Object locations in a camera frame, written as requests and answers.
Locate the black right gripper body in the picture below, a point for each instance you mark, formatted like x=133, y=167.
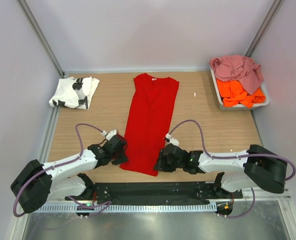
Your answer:
x=166, y=165

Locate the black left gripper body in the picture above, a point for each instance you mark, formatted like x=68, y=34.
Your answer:
x=118, y=158

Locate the red t shirt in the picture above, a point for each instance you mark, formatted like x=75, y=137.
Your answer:
x=148, y=122

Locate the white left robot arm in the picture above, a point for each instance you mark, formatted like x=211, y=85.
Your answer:
x=39, y=183

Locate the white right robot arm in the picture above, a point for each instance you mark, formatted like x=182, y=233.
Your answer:
x=255, y=167

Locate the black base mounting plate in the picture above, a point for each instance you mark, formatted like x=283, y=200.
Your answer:
x=157, y=193

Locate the folded white printed t shirt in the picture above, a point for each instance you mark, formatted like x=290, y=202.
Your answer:
x=74, y=93

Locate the white plastic tray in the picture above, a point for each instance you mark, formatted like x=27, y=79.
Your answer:
x=238, y=107

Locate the orange t shirt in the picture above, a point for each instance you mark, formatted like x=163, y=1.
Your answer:
x=233, y=94

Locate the pink t shirt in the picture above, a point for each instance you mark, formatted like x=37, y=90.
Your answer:
x=238, y=68

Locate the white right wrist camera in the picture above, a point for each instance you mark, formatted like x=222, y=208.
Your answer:
x=171, y=140

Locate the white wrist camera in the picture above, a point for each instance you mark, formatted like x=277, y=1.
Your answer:
x=109, y=135
x=171, y=140

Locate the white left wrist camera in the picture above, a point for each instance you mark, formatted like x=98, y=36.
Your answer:
x=109, y=135

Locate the slotted grey cable duct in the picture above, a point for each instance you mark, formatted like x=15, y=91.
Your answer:
x=70, y=207

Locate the aluminium left frame post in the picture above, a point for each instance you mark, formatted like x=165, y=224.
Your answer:
x=39, y=33

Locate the aluminium frame post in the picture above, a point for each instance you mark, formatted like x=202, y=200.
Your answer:
x=39, y=33
x=272, y=12

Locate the aluminium right frame post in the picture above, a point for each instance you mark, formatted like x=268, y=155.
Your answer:
x=272, y=12

